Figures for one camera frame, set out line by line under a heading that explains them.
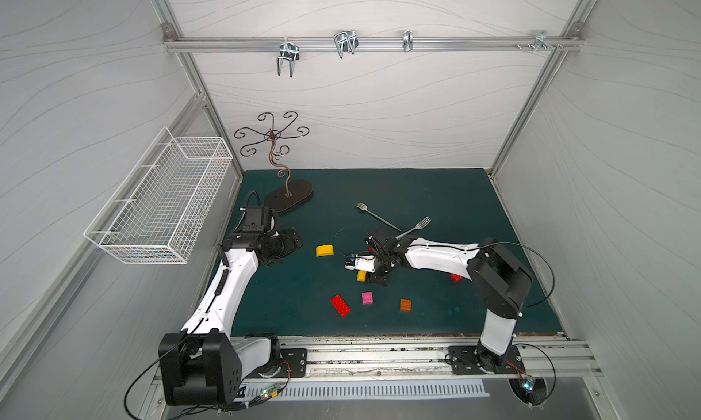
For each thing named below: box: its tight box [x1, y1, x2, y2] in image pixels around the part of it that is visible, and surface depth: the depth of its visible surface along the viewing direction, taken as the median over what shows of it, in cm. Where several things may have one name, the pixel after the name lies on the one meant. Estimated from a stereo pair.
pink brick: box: [361, 291, 374, 305], surface depth 86 cm
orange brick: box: [399, 298, 412, 313], surface depth 84 cm
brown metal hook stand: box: [233, 110, 314, 214], surface depth 95 cm
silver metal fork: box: [395, 215, 432, 241], surface depth 105 cm
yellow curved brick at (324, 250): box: [314, 243, 335, 258], surface depth 97 cm
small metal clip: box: [402, 30, 414, 53], surface depth 80 cm
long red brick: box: [329, 294, 352, 319], surface depth 84 cm
